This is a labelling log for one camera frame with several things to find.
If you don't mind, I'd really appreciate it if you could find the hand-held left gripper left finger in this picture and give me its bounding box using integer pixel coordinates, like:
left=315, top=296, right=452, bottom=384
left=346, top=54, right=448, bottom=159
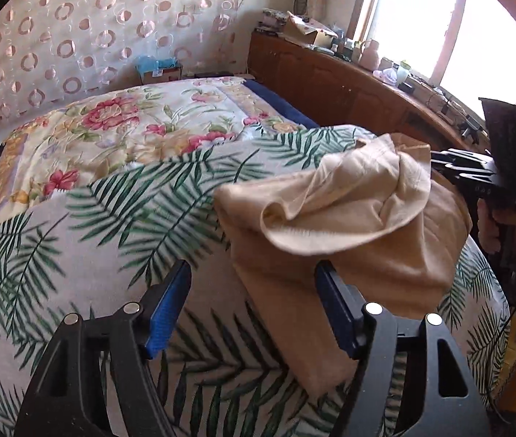
left=12, top=259, right=192, bottom=437

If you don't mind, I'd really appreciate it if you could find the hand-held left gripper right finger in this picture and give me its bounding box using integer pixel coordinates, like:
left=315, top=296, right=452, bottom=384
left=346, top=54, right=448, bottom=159
left=314, top=260, right=491, bottom=437

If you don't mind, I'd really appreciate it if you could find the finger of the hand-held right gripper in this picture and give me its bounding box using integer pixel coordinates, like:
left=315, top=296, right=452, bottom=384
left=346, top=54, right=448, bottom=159
left=435, top=164, right=497, bottom=184
left=431, top=148, right=497, bottom=167

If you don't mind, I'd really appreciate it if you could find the peach printed t-shirt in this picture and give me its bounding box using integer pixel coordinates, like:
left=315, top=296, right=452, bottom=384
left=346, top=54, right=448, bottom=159
left=213, top=133, right=473, bottom=397

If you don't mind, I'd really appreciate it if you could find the person's right hand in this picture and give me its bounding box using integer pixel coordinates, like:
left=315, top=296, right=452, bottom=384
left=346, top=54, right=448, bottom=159
left=476, top=191, right=516, bottom=256

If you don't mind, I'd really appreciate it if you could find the palm leaf bed sheet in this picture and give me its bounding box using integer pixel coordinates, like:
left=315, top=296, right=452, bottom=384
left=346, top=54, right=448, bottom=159
left=0, top=125, right=516, bottom=437

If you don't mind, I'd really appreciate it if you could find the wooden framed window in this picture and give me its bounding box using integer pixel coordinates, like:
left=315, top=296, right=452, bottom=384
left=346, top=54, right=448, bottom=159
left=349, top=0, right=516, bottom=114

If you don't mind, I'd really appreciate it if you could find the wooden low cabinet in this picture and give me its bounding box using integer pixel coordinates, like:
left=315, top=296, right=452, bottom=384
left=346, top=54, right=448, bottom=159
left=246, top=31, right=491, bottom=153

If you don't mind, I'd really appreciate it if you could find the open cardboard box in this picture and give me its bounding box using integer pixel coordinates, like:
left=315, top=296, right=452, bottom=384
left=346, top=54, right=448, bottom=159
left=283, top=11, right=336, bottom=46

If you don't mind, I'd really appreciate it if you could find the small cardboard box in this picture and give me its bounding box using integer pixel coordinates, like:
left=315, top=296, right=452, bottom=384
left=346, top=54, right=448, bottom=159
left=142, top=67, right=183, bottom=85

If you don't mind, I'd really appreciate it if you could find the stack of patterned boxes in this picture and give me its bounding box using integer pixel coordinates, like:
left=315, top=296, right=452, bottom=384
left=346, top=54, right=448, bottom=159
left=258, top=8, right=288, bottom=32

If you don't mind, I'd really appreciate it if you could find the blue plastic bag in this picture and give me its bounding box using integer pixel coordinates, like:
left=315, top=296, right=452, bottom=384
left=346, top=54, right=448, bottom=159
left=136, top=55, right=180, bottom=74

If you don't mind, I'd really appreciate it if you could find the circle patterned sheer curtain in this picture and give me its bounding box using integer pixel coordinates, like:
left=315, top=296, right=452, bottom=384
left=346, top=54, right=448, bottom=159
left=0, top=0, right=259, bottom=121

